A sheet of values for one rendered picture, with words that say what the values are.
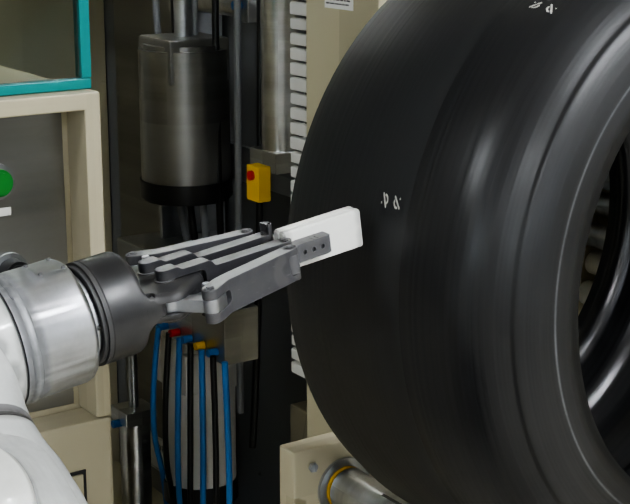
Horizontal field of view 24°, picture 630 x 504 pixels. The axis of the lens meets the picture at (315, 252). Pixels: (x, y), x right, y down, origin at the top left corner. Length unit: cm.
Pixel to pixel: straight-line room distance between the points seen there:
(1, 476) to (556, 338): 45
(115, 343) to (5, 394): 10
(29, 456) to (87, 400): 82
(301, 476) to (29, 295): 54
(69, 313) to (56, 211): 67
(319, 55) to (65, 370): 62
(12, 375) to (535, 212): 39
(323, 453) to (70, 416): 36
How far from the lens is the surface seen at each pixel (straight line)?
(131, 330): 100
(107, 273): 100
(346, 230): 111
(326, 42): 149
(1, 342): 95
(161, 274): 102
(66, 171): 164
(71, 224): 165
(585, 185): 109
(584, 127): 109
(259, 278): 103
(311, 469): 144
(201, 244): 109
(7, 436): 89
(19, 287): 97
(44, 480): 86
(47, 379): 98
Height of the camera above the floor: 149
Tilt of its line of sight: 15 degrees down
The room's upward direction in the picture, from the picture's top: straight up
